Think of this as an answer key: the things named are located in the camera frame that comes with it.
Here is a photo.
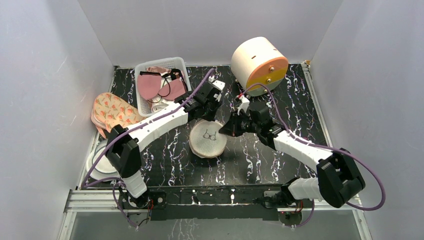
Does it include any white mesh laundry bag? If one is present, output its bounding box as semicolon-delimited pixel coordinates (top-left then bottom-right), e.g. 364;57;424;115
188;119;227;159

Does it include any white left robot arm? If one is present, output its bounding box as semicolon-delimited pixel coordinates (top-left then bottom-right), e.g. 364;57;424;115
105;80;225;208

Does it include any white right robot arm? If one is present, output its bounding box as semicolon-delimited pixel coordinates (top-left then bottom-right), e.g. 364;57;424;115
219;103;366;208

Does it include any pink bra in basket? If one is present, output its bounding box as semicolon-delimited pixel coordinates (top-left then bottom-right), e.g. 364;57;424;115
136;66;188;101

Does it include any white plastic basket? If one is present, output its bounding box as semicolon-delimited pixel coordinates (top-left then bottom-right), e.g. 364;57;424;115
134;57;192;118

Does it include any cream orange cylindrical machine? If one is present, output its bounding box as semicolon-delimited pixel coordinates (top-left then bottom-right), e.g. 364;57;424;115
230;36;289;97

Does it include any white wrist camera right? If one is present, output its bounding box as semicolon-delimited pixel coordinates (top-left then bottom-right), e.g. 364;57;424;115
234;93;250;115

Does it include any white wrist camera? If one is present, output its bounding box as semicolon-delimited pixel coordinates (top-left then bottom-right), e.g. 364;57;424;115
234;93;250;115
208;76;226;102

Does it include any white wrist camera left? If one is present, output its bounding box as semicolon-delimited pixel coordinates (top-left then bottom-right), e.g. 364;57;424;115
208;76;226;102

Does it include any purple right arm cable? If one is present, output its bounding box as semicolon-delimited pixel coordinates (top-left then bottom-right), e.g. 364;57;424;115
236;82;387;229

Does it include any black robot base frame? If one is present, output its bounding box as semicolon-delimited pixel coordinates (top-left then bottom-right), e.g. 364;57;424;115
116;184;313;226

